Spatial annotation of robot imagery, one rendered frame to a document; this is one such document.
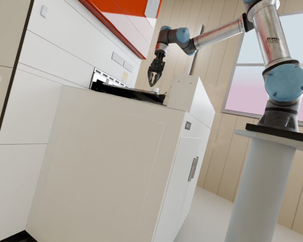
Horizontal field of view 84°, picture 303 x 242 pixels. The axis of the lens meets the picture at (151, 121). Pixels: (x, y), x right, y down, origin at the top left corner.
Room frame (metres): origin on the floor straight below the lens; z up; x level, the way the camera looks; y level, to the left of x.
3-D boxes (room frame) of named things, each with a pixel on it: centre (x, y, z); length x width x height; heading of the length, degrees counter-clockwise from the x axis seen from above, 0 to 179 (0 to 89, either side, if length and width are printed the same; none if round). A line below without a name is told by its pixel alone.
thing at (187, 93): (0.89, -0.20, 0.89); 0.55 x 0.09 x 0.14; 155
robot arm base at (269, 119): (0.73, -0.53, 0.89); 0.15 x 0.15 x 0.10
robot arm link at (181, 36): (0.98, -0.04, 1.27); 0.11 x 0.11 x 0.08; 51
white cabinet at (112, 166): (1.13, -0.03, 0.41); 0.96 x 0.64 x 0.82; 155
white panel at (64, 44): (1.02, 0.39, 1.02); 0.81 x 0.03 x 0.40; 155
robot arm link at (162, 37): (1.03, 0.05, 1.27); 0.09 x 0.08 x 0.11; 51
